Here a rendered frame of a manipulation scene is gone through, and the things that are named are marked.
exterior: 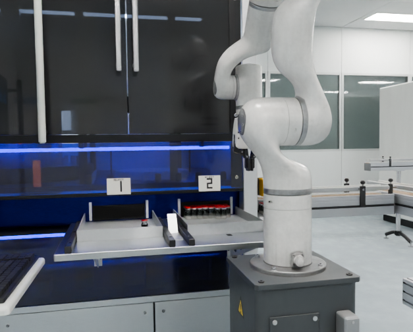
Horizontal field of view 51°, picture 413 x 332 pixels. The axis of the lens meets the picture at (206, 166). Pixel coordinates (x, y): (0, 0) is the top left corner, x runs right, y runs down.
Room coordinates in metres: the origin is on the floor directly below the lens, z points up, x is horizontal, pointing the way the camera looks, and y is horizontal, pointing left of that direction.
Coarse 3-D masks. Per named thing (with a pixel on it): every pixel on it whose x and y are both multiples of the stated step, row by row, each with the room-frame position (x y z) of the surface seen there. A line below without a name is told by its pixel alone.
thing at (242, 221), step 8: (232, 216) 1.69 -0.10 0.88; (240, 216) 1.67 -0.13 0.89; (248, 216) 1.57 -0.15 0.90; (256, 216) 1.50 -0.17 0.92; (184, 224) 1.41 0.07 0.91; (192, 224) 1.54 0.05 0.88; (200, 224) 1.36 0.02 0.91; (208, 224) 1.37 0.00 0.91; (216, 224) 1.38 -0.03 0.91; (224, 224) 1.38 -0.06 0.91; (232, 224) 1.39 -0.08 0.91; (240, 224) 1.39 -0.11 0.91; (248, 224) 1.40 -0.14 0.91; (256, 224) 1.41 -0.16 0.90; (192, 232) 1.36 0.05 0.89; (200, 232) 1.36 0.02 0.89; (208, 232) 1.37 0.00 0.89; (216, 232) 1.38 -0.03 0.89; (224, 232) 1.38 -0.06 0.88; (232, 232) 1.39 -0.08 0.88; (240, 232) 1.39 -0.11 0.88
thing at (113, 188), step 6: (108, 180) 1.56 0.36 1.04; (114, 180) 1.56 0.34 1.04; (120, 180) 1.57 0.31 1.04; (126, 180) 1.57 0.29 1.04; (108, 186) 1.56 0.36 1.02; (114, 186) 1.56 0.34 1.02; (126, 186) 1.57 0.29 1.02; (108, 192) 1.56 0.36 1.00; (114, 192) 1.56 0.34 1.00; (120, 192) 1.57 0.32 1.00; (126, 192) 1.57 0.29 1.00
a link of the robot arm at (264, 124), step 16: (240, 112) 1.05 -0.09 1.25; (256, 112) 1.01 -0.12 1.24; (272, 112) 1.01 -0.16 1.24; (288, 112) 1.02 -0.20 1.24; (240, 128) 1.05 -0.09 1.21; (256, 128) 1.01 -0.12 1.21; (272, 128) 1.01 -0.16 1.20; (288, 128) 1.02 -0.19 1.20; (256, 144) 1.02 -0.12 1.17; (272, 144) 1.01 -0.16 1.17; (288, 144) 1.06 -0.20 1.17; (272, 160) 1.02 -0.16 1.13; (288, 160) 1.02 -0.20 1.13; (272, 176) 1.04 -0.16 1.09; (288, 176) 1.02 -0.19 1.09; (304, 176) 1.03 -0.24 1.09; (272, 192) 1.04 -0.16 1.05; (288, 192) 1.02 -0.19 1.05; (304, 192) 1.03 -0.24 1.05
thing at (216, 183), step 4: (200, 176) 1.63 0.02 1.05; (204, 176) 1.63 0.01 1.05; (208, 176) 1.64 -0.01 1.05; (212, 176) 1.64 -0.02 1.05; (216, 176) 1.64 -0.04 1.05; (200, 180) 1.63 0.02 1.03; (204, 180) 1.63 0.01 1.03; (208, 180) 1.64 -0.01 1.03; (212, 180) 1.64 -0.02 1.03; (216, 180) 1.64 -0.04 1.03; (200, 184) 1.63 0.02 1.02; (204, 184) 1.63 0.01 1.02; (208, 184) 1.64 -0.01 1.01; (212, 184) 1.64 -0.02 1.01; (216, 184) 1.64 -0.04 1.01; (220, 184) 1.65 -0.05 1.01; (200, 188) 1.63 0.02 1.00; (204, 188) 1.63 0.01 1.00; (208, 188) 1.64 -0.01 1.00; (212, 188) 1.64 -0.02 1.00; (216, 188) 1.64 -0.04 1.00; (220, 188) 1.65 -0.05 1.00
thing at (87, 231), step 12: (84, 216) 1.58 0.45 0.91; (156, 216) 1.52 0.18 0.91; (84, 228) 1.49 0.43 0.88; (96, 228) 1.49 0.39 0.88; (108, 228) 1.49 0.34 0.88; (120, 228) 1.31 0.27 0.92; (132, 228) 1.32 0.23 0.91; (144, 228) 1.33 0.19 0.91; (156, 228) 1.34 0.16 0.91; (84, 240) 1.29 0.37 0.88; (96, 240) 1.30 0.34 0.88
